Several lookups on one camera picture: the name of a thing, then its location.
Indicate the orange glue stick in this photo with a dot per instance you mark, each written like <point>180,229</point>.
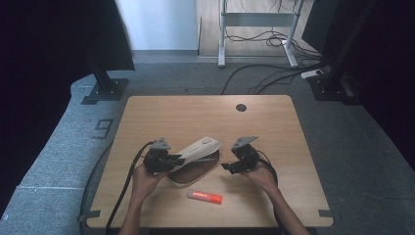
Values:
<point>205,197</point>

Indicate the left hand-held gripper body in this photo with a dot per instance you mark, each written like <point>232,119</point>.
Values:
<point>156,160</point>

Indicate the dark curtain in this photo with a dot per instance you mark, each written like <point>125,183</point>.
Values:
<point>385,65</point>
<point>49,49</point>

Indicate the white power strip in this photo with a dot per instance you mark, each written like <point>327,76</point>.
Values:
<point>311,73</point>

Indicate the cream pencil case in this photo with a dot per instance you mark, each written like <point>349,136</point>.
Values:
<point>195,163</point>

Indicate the grey tape strip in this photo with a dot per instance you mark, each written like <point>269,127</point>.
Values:
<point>89,216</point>
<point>325,213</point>

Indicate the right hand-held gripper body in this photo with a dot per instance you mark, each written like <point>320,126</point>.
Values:
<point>248,158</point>

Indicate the person's left hand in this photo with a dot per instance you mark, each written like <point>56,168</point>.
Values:
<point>145,184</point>

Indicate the black metal stand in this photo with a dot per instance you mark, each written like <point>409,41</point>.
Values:
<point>106,89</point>
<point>329,88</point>

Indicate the person's right hand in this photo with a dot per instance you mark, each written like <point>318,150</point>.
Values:
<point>262,178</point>

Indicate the white metal desk frame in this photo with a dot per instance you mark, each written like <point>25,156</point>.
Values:
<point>257,19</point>

